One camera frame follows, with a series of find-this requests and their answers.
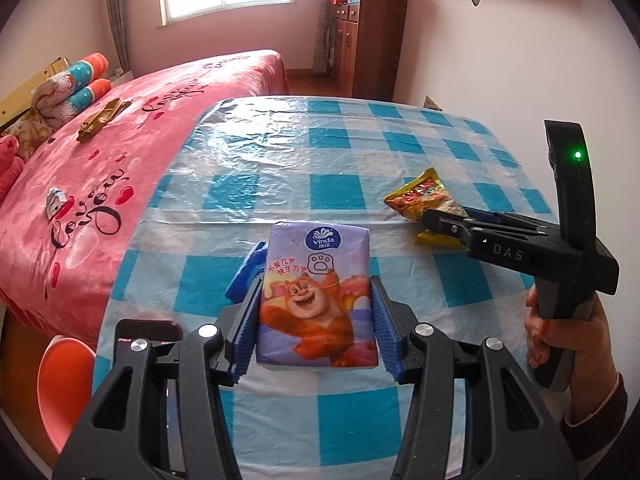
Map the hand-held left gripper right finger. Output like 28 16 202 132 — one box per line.
369 275 566 480

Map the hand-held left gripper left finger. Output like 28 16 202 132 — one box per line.
52 275 268 480

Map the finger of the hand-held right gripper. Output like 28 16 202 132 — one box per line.
465 208 552 234
421 208 497 254

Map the yellow snack bag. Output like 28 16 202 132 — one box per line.
383 167 471 250

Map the bear print tissue pack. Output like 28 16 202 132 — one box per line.
255 220 378 372

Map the person's right forearm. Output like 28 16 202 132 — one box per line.
559 372 630 466

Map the person's right hand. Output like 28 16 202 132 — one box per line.
524 289 619 422

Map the blue checked tablecloth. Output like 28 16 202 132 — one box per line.
92 95 601 480

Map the orange plastic stool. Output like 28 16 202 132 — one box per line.
37 337 98 453

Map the brown wooden cabinet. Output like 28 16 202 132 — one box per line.
332 0 408 101

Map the grey checked curtain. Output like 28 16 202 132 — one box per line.
102 0 133 76
310 0 341 73

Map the bed with pink bedspread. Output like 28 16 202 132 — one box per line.
0 49 291 351

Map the small white blue wrapper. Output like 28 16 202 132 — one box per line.
46 187 68 221

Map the golden brown cloth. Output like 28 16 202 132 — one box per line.
76 99 132 143

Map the folded pink blanket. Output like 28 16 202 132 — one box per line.
0 132 26 201

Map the floral pillow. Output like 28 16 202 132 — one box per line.
7 107 58 161

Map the folded cartoon print quilt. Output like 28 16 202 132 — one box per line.
31 72 76 121

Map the yellow headboard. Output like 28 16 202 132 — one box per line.
0 56 71 128

